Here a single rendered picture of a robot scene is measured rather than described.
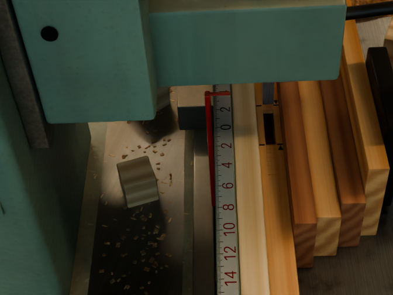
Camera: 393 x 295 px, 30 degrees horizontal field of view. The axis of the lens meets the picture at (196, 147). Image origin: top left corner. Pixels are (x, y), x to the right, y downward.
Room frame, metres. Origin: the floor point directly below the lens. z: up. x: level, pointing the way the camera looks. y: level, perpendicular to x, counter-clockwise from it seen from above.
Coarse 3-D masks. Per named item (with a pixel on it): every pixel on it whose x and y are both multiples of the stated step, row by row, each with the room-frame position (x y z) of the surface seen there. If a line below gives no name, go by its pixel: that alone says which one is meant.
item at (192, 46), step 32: (160, 0) 0.42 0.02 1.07; (192, 0) 0.42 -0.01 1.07; (224, 0) 0.42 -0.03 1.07; (256, 0) 0.41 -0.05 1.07; (288, 0) 0.41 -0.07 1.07; (320, 0) 0.41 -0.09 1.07; (160, 32) 0.41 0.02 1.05; (192, 32) 0.41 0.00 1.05; (224, 32) 0.41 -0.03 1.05; (256, 32) 0.40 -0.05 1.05; (288, 32) 0.40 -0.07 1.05; (320, 32) 0.40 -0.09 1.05; (160, 64) 0.41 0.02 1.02; (192, 64) 0.41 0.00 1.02; (224, 64) 0.41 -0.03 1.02; (256, 64) 0.40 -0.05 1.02; (288, 64) 0.40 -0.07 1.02; (320, 64) 0.40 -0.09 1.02
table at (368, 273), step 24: (360, 24) 0.59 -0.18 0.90; (384, 24) 0.59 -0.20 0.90; (384, 216) 0.35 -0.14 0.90; (360, 240) 0.33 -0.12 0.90; (384, 240) 0.32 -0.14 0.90; (336, 264) 0.31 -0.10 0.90; (360, 264) 0.30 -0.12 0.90; (384, 264) 0.30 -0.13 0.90; (312, 288) 0.29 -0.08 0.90; (336, 288) 0.29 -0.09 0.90; (360, 288) 0.28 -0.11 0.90; (384, 288) 0.28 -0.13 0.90
